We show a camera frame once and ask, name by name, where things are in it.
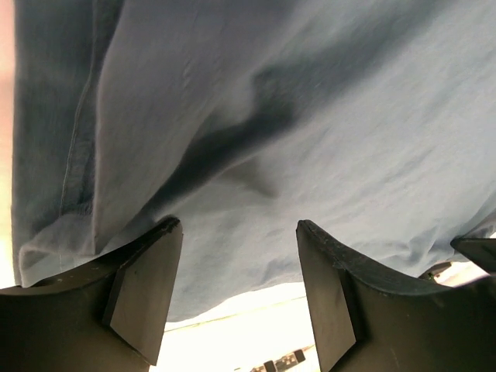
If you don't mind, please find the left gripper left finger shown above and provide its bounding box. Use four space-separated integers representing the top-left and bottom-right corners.
1 217 183 371

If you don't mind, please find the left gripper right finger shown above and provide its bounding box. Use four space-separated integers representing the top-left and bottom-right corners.
296 220 495 371

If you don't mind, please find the teal blue t shirt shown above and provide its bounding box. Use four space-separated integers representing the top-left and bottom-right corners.
12 1 495 322

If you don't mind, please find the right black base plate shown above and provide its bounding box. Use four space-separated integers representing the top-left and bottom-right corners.
420 238 495 286

